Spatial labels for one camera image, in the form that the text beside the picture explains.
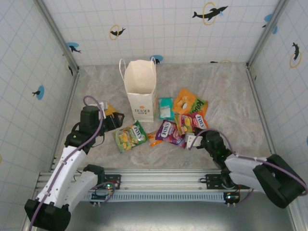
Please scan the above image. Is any yellow snack pack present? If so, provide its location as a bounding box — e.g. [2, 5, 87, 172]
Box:
[104, 103, 119, 116]

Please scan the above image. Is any red Fox's candy bag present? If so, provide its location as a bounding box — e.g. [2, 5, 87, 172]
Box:
[174, 112, 209, 135]

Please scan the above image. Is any green Fox's candy bag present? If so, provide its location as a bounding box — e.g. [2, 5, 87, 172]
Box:
[112, 120, 149, 154]

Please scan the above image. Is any white paper bag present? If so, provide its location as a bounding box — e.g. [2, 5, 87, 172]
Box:
[119, 58, 158, 123]

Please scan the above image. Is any purple Fox's candy bag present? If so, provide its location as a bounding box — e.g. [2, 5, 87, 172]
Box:
[155, 119, 187, 149]

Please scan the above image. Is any orange green chips bag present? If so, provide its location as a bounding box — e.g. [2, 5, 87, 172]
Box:
[172, 88, 209, 115]

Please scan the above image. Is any small orange snack packet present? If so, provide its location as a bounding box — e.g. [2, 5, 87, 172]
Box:
[147, 129, 165, 147]

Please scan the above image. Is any teal snack packet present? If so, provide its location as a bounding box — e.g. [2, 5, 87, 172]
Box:
[158, 97, 178, 121]

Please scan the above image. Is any small black connector box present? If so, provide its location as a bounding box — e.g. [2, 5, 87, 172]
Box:
[90, 191, 109, 206]
[223, 191, 241, 207]

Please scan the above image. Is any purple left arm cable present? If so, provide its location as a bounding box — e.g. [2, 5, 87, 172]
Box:
[28, 95, 116, 231]

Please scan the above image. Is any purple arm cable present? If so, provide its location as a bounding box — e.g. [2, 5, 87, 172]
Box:
[28, 95, 116, 231]
[188, 129, 308, 207]

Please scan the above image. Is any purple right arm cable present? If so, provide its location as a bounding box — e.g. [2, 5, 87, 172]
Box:
[188, 129, 308, 207]

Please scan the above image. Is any aluminium frame side rail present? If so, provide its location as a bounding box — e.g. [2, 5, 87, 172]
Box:
[245, 64, 277, 157]
[49, 68, 81, 170]

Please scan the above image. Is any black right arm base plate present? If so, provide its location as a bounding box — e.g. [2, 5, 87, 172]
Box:
[199, 173, 238, 191]

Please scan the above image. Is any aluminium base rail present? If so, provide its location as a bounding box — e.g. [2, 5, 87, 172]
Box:
[36, 167, 265, 202]

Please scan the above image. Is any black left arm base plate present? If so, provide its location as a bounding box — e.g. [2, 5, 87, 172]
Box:
[103, 173, 122, 192]

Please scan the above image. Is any white slotted cable duct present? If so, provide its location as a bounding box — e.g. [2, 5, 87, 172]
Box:
[83, 192, 228, 203]

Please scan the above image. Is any aluminium frame post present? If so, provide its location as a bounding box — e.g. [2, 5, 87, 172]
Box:
[245, 0, 291, 68]
[33, 0, 80, 73]

